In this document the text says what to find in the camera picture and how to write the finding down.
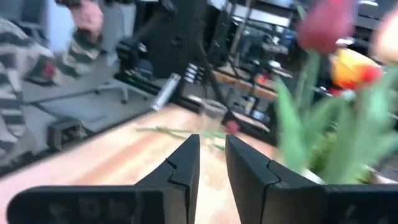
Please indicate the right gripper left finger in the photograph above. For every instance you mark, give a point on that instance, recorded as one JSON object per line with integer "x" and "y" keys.
{"x": 174, "y": 193}

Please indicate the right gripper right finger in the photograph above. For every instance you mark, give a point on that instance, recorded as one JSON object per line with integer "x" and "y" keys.
{"x": 258, "y": 193}

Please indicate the red tulip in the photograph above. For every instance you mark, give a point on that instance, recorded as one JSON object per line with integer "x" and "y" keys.
{"x": 232, "y": 127}

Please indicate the clear glass vase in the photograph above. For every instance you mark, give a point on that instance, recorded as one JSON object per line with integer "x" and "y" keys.
{"x": 213, "y": 115}

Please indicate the orange yellow tulip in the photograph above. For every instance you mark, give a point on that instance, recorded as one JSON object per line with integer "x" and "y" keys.
{"x": 354, "y": 68}

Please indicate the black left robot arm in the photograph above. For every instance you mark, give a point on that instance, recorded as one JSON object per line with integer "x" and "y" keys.
{"x": 177, "y": 40}

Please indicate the green plant in white pot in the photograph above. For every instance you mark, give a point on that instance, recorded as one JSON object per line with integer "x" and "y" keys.
{"x": 312, "y": 175}

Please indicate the silver metal cylinder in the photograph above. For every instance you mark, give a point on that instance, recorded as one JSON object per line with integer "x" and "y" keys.
{"x": 166, "y": 91}

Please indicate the black power box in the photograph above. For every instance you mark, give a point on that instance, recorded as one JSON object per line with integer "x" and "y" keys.
{"x": 65, "y": 133}

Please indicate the person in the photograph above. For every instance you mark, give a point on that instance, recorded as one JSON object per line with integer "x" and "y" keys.
{"x": 18, "y": 62}

